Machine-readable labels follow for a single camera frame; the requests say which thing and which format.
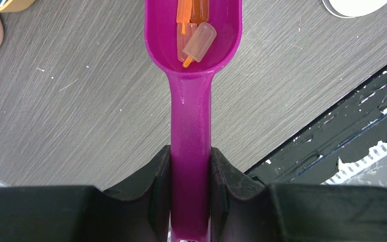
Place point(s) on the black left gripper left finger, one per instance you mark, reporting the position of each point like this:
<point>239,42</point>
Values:
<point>135,209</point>

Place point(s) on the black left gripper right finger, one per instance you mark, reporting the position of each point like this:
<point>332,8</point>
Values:
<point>243,210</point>

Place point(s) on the magenta plastic scoop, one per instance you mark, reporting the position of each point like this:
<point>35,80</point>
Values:
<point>190,90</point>

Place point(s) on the pale pink popsicle candy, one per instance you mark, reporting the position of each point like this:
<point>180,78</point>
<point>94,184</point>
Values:
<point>199,43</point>

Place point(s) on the orange popsicle candy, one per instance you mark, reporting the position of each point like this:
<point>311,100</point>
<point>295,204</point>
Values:
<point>183,14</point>

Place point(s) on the clear round jar lid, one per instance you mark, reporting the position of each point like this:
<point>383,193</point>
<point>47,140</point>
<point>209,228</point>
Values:
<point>348,9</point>

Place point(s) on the yellow tray with ball lollipops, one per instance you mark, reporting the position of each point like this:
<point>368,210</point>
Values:
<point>9,6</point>

